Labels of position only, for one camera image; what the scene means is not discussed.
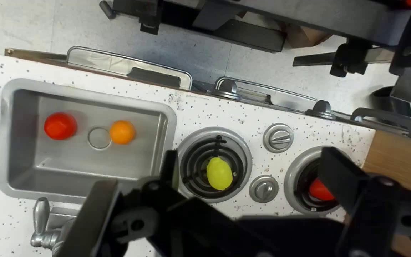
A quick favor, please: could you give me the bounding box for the grey sink cabinet handle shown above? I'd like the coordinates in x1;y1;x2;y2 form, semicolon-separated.
65;44;195;91

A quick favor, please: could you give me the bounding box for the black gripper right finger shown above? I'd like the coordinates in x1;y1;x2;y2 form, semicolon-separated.
316;146;406;257

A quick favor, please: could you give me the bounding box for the grey toy faucet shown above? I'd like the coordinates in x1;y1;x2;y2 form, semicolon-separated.
28;196;89;251

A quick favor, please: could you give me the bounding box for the black coil toy burner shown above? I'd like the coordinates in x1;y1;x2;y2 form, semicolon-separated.
175;126;254;203
282;145;359;216

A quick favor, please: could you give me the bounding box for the wooden desk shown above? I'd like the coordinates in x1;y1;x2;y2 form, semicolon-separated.
361;128;411;257

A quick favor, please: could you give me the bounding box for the grey round stove knob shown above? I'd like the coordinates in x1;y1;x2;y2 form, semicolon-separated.
248;173;279;203
261;121;295;154

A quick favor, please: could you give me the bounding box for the orange toy fruit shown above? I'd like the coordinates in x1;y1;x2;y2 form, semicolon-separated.
108;118;137;146

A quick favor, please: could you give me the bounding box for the yellow toy lemon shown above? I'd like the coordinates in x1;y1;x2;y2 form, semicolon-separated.
205;155;235;192

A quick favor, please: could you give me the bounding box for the grey toy sink basin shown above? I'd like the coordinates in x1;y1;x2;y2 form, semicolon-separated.
0;76;178;201

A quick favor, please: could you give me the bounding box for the red toy tomato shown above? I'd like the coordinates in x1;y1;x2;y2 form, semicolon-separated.
42;111;79;141

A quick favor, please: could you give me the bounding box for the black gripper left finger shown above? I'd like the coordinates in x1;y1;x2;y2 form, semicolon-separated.
142;148;245;239

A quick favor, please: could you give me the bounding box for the small red toy object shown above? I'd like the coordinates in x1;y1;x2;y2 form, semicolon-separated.
308;176;338;202

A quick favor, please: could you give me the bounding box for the grey cabinet door handle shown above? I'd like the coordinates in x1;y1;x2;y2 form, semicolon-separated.
349;106;411;139

